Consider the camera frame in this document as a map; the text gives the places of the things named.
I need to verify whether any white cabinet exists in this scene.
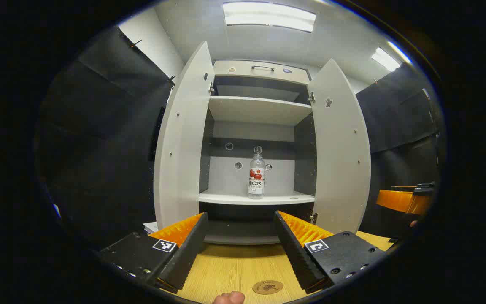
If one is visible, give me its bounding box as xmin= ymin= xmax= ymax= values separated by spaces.
xmin=199 ymin=59 xmax=316 ymax=245

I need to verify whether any white cabinet door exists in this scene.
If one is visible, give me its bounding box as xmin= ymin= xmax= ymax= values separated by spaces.
xmin=154 ymin=41 xmax=215 ymax=231
xmin=308 ymin=59 xmax=372 ymax=235

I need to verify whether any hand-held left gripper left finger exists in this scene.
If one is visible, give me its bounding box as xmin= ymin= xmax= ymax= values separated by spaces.
xmin=97 ymin=212 xmax=209 ymax=294

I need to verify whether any long ceiling light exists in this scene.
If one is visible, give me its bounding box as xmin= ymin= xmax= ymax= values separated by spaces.
xmin=222 ymin=1 xmax=316 ymax=33
xmin=372 ymin=41 xmax=412 ymax=72

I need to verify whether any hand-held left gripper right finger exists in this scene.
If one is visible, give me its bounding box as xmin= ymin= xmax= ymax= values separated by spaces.
xmin=273 ymin=210 xmax=389 ymax=295

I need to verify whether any round brown coaster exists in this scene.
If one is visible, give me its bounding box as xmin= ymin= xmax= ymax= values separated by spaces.
xmin=252 ymin=280 xmax=284 ymax=295

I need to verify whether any clear bottle with red label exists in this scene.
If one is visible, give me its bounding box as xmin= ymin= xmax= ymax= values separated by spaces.
xmin=248 ymin=146 xmax=266 ymax=200

